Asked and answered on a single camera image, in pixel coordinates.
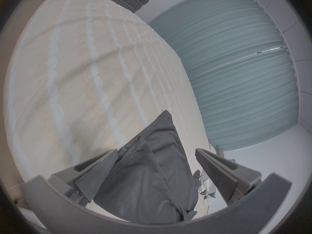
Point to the black polo shirt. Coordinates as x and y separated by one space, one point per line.
151 174

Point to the grey bedside table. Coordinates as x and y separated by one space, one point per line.
219 152

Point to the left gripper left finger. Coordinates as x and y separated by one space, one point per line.
95 177

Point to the bed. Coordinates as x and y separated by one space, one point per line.
85 82

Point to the white printed pillow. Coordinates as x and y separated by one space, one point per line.
212 147

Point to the pile of clothes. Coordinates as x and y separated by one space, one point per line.
206 186

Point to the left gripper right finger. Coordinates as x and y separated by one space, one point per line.
226 179

